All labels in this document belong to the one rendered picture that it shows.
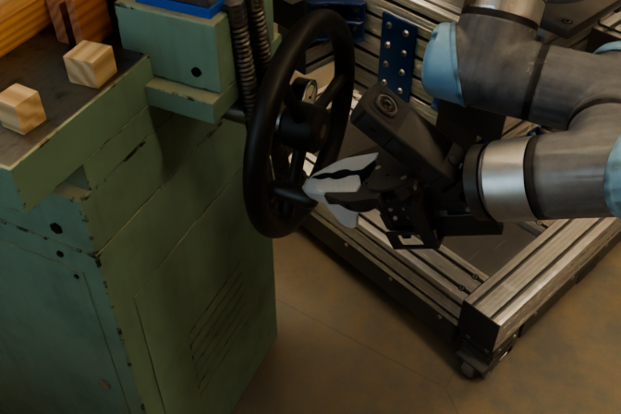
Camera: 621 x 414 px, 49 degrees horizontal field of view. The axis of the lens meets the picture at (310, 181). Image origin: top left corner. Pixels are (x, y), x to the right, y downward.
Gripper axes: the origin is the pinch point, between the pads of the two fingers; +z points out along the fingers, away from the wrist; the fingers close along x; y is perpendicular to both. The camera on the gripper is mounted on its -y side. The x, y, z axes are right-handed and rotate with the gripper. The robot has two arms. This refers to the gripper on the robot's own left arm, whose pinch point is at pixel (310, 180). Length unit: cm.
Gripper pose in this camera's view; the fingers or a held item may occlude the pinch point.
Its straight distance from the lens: 73.6
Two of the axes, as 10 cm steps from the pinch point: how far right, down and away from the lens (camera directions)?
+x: 4.2, -6.5, 6.3
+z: -7.9, 0.8, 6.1
